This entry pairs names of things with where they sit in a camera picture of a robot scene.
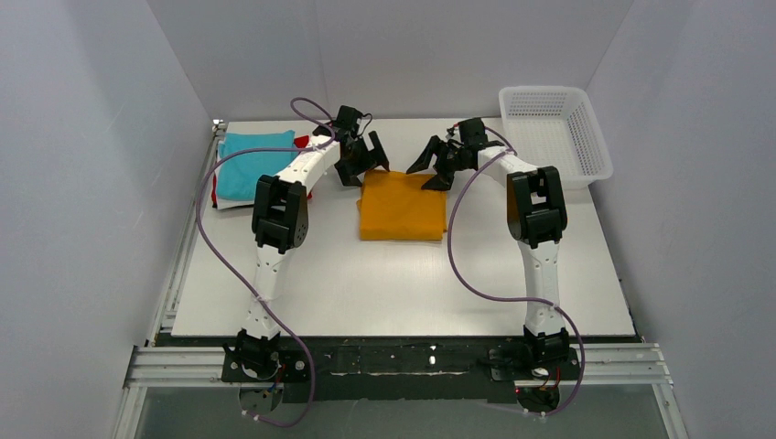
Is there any yellow t-shirt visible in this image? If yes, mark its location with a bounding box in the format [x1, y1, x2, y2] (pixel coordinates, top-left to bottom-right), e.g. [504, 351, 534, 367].
[357, 170, 447, 241]

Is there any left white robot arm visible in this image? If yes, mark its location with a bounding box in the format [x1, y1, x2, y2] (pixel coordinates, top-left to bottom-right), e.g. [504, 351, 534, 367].
[227, 105, 389, 381]

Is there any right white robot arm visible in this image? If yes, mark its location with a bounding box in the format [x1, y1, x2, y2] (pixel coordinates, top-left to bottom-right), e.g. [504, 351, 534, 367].
[407, 118, 570, 369]

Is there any red folded t-shirt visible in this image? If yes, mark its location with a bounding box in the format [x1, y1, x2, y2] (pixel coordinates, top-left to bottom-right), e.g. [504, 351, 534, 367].
[211, 134, 315, 208]

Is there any white plastic basket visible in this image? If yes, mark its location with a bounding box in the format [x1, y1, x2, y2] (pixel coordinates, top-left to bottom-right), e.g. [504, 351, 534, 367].
[498, 86, 613, 190]

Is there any blue folded t-shirt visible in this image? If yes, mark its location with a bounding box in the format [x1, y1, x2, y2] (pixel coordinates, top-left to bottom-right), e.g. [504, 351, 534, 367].
[215, 129, 301, 203]

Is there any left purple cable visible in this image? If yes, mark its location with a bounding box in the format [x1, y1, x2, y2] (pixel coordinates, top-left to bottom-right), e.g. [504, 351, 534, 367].
[194, 96, 337, 429]

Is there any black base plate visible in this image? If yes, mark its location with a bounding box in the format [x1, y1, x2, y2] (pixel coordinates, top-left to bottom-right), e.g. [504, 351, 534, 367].
[221, 336, 580, 404]

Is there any aluminium frame rail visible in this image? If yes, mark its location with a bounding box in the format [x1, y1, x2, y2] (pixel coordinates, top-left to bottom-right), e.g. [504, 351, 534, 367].
[112, 120, 229, 439]

